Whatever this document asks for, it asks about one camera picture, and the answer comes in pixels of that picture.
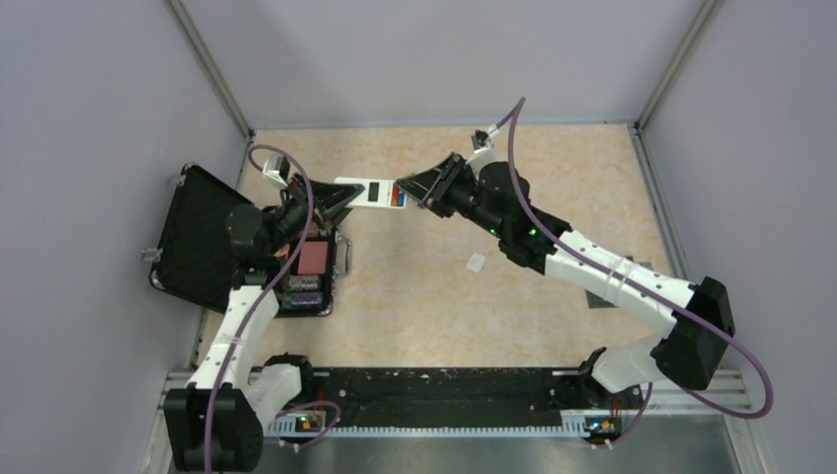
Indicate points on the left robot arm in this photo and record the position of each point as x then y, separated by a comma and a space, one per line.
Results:
218, 421

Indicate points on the white battery cover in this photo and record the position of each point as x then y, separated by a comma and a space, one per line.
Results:
476, 262

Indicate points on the grey brick baseplate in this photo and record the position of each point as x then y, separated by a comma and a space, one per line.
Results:
607, 299

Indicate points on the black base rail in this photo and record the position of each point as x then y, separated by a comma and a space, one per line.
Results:
456, 402

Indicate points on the black open case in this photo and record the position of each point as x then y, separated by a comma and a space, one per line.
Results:
215, 240

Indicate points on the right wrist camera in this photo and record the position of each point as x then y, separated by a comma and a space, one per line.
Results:
484, 149

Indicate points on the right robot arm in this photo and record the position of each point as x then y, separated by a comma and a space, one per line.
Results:
685, 317

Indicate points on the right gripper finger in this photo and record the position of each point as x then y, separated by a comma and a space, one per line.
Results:
426, 180
424, 196

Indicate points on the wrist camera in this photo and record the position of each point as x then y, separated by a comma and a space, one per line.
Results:
484, 149
276, 170

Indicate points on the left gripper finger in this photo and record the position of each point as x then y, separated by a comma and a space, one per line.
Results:
334, 209
325, 192

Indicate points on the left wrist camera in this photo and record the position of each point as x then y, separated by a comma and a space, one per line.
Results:
276, 170

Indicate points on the white remote control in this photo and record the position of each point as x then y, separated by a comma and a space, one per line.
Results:
378, 192

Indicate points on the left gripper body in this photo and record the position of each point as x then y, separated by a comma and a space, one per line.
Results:
299, 202

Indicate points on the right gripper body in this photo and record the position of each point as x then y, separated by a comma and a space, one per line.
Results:
456, 188

